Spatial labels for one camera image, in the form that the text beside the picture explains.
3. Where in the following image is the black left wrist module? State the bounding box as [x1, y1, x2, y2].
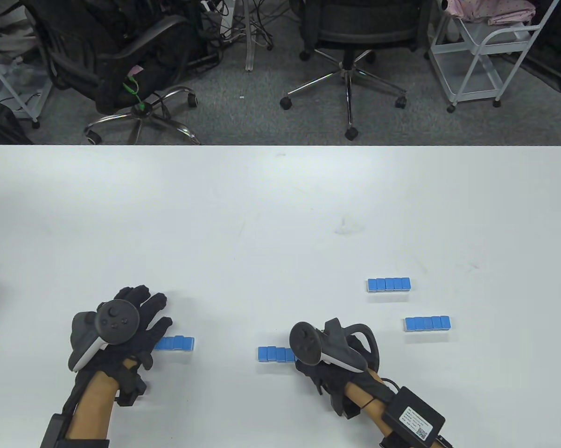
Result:
[116, 369, 148, 406]

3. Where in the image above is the black office chair chrome base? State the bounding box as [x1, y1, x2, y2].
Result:
[280, 0, 433, 141]

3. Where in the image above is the person's left hand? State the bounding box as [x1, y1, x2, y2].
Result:
[74, 285, 174, 389]

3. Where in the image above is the black right wrist module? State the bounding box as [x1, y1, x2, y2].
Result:
[331, 390, 360, 418]

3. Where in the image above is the pink cloth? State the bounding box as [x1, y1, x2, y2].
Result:
[442, 0, 538, 26]

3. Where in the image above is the clear white post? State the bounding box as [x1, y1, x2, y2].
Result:
[242, 0, 257, 72]

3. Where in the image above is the white power strip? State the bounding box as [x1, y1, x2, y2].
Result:
[200, 0, 237, 40]

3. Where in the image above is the black labelled sensor box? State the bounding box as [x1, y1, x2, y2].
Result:
[384, 386, 446, 446]

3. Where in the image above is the pile of white cloth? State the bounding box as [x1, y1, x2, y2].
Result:
[0, 0, 41, 63]

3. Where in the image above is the grey right hand controller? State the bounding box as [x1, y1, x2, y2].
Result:
[289, 318, 380, 373]

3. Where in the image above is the black left glove cable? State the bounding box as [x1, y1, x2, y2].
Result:
[62, 377, 88, 417]

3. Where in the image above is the tangle of black floor cables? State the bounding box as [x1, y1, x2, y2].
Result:
[187, 0, 304, 52]

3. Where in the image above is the dark left forearm box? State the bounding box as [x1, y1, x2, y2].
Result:
[40, 414, 67, 448]

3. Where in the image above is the blue mahjong tile wall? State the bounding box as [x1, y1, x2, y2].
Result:
[154, 336, 196, 352]
[404, 315, 451, 334]
[367, 278, 411, 294]
[257, 346, 299, 363]

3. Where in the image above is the black sensor box cable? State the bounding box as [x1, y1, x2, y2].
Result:
[381, 377, 454, 448]

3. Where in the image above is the white metal rack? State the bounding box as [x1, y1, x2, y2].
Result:
[0, 44, 52, 129]

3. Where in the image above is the person's right hand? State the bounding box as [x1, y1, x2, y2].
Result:
[295, 334, 399, 403]

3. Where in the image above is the person's left forearm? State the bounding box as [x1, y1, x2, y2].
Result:
[66, 359, 124, 441]

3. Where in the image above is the black backpack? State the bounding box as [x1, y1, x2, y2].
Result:
[0, 99, 34, 145]

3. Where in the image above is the grey left hand controller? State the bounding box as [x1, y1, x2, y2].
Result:
[68, 300, 141, 372]

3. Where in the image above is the green strap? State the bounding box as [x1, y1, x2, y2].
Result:
[122, 76, 153, 116]

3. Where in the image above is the white metal cart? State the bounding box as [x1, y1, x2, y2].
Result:
[427, 0, 561, 113]

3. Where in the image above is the black wrist module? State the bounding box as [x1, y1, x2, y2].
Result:
[116, 369, 148, 406]
[331, 390, 360, 418]

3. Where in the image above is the black office chair with armrests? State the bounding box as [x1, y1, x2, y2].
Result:
[21, 0, 202, 145]

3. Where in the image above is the grey hand controller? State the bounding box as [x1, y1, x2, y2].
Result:
[68, 300, 141, 372]
[289, 318, 380, 373]

